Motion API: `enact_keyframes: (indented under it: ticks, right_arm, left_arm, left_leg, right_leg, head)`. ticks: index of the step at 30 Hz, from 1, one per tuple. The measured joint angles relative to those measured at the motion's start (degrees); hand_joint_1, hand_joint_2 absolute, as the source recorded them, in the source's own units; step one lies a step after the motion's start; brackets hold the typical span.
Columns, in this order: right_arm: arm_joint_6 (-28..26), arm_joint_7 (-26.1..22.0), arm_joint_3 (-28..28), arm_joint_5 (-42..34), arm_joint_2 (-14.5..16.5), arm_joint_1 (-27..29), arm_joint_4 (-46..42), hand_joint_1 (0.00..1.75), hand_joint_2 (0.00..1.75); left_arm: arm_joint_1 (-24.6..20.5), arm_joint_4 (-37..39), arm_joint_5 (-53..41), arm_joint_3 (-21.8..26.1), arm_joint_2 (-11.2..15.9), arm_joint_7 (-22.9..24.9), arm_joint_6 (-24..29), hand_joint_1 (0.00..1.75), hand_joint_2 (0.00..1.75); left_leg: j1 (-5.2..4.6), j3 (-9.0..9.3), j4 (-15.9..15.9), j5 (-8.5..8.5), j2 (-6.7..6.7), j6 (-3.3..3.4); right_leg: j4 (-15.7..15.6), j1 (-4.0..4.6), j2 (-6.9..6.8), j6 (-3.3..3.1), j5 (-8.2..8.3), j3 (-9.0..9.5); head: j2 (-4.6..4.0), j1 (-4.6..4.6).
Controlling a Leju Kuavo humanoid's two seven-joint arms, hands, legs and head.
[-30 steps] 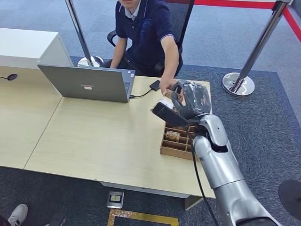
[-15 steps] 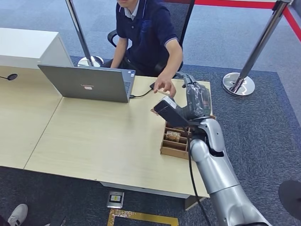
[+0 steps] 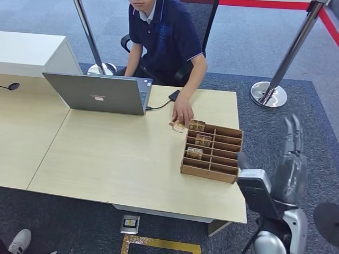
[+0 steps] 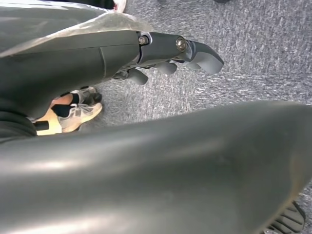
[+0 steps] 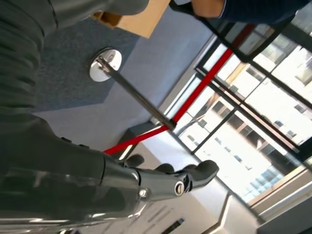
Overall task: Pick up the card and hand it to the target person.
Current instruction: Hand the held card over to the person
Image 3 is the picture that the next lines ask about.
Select person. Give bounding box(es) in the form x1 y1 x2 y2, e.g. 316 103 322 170
113 0 208 128

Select wooden card organizer tray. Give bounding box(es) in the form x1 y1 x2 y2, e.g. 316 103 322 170
180 121 244 185

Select brown patterned card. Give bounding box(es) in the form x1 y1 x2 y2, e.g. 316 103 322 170
186 147 204 160
169 120 186 134
188 119 206 132
195 134 213 148

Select black round desk microphone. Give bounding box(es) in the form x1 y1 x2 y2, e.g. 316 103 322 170
0 83 21 92

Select grey laptop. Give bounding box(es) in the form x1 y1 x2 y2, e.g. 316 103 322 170
42 72 153 116

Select white shoe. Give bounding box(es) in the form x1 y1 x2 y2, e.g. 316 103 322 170
8 229 32 254

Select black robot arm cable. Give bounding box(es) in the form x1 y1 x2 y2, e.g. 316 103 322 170
242 216 266 254

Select red barrier belt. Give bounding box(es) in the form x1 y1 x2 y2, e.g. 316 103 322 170
180 0 339 48

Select white cabinet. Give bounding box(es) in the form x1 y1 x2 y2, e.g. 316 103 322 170
0 31 83 78

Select white desk leg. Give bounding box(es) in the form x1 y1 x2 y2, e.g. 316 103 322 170
208 220 233 237

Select metal floor socket box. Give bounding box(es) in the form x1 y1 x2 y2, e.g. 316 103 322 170
119 214 140 235

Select black office chair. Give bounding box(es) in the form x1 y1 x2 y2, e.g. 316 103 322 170
120 0 220 85

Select black laptop cable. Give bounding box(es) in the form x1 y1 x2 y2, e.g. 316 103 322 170
145 99 173 112

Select black round disc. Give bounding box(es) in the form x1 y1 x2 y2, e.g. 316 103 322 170
313 202 339 248

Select person's left hand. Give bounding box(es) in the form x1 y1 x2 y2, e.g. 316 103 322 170
172 94 194 128

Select chrome stanchion post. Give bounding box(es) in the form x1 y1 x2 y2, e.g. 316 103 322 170
250 0 329 109
72 0 117 76

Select small black flat device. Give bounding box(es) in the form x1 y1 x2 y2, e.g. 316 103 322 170
168 89 181 103

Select black pale wrist camera box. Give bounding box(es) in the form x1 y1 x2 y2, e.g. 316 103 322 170
236 168 283 222

